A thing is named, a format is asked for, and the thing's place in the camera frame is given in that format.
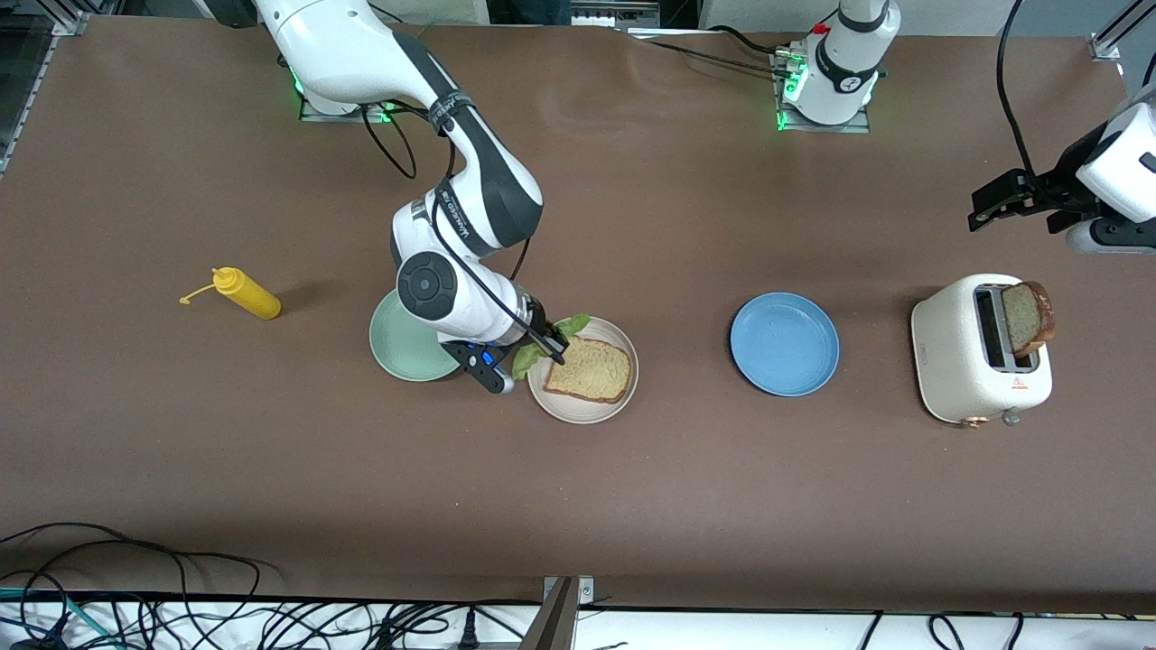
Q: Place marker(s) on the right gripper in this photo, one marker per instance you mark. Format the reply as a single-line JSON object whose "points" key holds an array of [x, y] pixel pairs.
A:
{"points": [[536, 324]]}

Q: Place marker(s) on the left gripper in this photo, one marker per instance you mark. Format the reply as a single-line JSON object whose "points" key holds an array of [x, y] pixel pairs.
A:
{"points": [[1058, 181]]}

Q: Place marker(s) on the green lettuce leaf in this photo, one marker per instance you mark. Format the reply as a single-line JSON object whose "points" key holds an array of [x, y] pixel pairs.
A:
{"points": [[528, 359]]}

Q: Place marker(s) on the brown bread slice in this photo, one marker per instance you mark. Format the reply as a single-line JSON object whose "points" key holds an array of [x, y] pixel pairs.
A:
{"points": [[1025, 316], [591, 370]]}

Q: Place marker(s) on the yellow mustard squeeze bottle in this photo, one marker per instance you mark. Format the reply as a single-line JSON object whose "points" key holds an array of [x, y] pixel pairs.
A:
{"points": [[253, 301]]}

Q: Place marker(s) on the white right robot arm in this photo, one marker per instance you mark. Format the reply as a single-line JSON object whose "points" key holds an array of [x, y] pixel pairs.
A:
{"points": [[361, 54]]}

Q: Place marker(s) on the beige plate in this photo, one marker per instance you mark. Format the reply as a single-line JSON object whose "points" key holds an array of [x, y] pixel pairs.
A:
{"points": [[578, 411]]}

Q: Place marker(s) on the green plate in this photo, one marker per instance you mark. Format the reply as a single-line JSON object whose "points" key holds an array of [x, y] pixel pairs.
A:
{"points": [[397, 357]]}

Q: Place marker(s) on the blue plate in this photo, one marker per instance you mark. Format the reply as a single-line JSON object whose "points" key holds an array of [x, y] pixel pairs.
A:
{"points": [[784, 345]]}

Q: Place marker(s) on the white toaster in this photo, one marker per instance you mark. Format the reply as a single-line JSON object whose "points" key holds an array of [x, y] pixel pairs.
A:
{"points": [[948, 361]]}

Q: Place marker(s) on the black power plug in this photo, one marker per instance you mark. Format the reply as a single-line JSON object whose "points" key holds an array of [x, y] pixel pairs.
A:
{"points": [[469, 632]]}

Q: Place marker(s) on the grey power strip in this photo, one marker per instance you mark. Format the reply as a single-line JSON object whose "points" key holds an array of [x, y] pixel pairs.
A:
{"points": [[614, 11]]}

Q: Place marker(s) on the aluminium frame profile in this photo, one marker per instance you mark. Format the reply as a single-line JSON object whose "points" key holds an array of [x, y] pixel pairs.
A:
{"points": [[36, 63], [1106, 45]]}

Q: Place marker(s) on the grey metal bracket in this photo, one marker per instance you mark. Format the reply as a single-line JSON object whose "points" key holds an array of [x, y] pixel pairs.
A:
{"points": [[560, 623]]}

